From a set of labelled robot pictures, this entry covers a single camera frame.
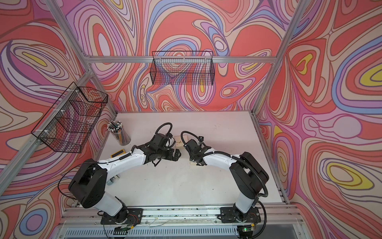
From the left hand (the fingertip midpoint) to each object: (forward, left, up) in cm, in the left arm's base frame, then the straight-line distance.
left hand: (177, 154), depth 88 cm
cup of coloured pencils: (+12, +36, +10) cm, 40 cm away
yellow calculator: (+5, +37, -6) cm, 38 cm away
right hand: (-1, -13, -5) cm, 14 cm away
